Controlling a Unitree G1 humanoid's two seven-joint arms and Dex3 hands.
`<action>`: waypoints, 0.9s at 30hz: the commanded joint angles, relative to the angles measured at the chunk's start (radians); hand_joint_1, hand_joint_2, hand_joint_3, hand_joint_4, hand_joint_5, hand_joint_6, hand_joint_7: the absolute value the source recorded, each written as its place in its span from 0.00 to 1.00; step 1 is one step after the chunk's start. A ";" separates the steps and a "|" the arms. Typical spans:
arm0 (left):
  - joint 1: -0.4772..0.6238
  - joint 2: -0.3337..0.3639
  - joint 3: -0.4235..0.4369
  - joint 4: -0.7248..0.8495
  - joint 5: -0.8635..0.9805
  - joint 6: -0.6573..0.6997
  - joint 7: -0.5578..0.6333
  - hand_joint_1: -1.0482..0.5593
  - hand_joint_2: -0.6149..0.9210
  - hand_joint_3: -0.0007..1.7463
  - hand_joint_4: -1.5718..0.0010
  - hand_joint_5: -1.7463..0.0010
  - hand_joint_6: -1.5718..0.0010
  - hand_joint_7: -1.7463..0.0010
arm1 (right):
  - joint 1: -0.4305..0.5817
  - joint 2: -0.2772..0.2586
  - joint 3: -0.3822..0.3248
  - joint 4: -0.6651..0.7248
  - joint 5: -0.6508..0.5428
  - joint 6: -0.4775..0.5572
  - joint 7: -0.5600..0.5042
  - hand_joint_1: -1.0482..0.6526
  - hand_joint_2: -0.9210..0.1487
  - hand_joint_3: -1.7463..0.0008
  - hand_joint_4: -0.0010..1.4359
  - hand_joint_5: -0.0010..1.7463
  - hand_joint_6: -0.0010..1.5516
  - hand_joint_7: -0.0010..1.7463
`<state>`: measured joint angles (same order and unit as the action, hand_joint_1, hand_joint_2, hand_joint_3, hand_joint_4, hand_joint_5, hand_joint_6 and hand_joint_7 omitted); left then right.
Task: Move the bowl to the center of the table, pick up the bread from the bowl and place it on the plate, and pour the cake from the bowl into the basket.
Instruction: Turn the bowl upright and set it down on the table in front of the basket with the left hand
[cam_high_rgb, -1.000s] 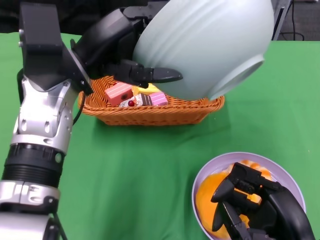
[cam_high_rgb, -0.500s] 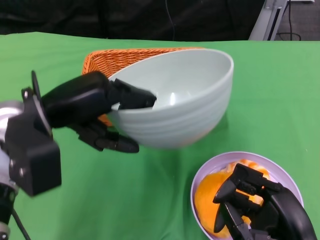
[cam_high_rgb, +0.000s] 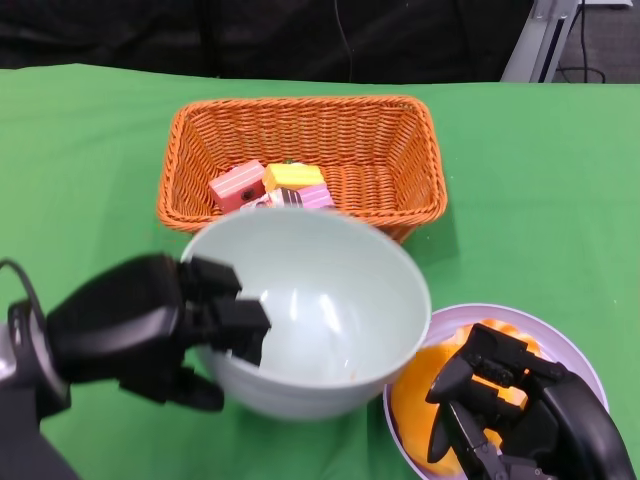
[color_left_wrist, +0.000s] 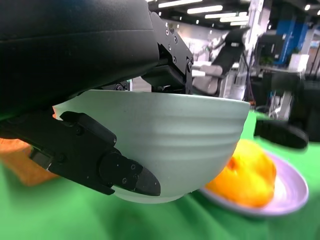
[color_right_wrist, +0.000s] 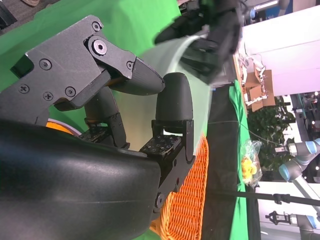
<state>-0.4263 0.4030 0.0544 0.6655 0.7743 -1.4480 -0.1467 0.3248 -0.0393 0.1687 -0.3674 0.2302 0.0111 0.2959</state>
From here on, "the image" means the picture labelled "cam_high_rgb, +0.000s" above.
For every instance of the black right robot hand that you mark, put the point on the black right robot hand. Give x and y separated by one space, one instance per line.
565 425

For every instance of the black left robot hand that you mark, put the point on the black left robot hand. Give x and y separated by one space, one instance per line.
125 325

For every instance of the orange white twisted bread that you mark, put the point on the orange white twisted bread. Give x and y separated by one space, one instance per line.
505 331
420 400

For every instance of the salmon pink cake slice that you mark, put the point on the salmon pink cake slice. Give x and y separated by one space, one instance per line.
235 187

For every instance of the pale green bowl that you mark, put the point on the pale green bowl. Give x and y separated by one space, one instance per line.
325 300

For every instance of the yellow cake slice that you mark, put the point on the yellow cake slice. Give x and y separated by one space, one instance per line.
292 176

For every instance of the magenta pink cake slice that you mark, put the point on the magenta pink cake slice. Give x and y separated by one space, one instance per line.
315 196

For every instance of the lavender plate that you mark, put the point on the lavender plate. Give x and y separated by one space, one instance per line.
575 350

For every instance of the orange wicker basket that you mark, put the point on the orange wicker basket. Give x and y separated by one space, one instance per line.
375 150

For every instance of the green tablecloth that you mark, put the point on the green tablecloth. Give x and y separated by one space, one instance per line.
525 200

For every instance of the black backdrop cloth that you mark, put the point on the black backdrop cloth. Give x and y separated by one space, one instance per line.
200 35

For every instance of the grey metal frame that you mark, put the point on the grey metal frame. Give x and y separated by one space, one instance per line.
527 55

